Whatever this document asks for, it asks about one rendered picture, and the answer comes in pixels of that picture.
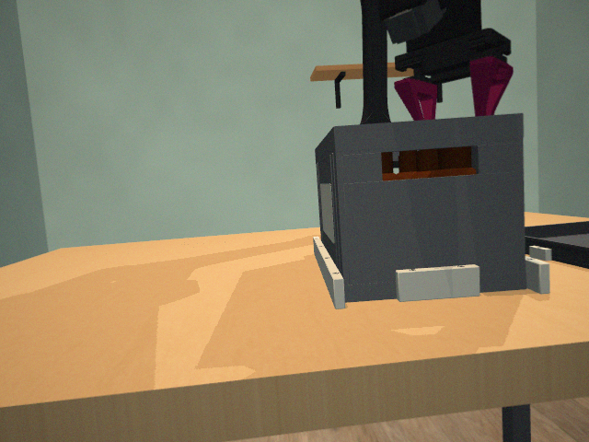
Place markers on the brown glass bottle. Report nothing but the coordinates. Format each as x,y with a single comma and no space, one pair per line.
454,161
387,167
426,163

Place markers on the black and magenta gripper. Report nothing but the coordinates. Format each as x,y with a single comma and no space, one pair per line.
446,59

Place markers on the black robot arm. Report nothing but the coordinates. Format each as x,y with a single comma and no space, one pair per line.
419,23

